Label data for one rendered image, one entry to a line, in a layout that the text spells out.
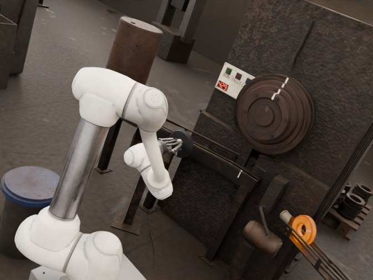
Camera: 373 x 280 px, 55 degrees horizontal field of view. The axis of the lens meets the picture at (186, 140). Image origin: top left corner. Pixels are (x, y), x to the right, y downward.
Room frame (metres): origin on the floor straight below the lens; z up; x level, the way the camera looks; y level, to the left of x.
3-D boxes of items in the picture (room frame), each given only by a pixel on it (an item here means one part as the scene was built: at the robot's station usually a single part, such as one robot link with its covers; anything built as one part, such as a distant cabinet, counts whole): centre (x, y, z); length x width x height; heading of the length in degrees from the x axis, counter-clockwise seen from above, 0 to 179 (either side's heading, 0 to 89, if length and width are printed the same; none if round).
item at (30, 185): (1.56, 0.66, 0.22); 0.32 x 0.32 x 0.43
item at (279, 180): (2.00, -0.62, 0.68); 0.11 x 0.08 x 0.24; 152
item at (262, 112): (2.01, -0.36, 1.11); 0.28 x 0.06 x 0.28; 62
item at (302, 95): (2.10, -0.41, 1.11); 0.47 x 0.06 x 0.47; 62
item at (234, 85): (2.35, -0.16, 1.15); 0.26 x 0.02 x 0.18; 62
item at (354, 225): (3.74, -1.51, 0.22); 1.20 x 0.81 x 0.44; 60
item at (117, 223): (2.08, 0.19, 0.36); 0.26 x 0.20 x 0.72; 97
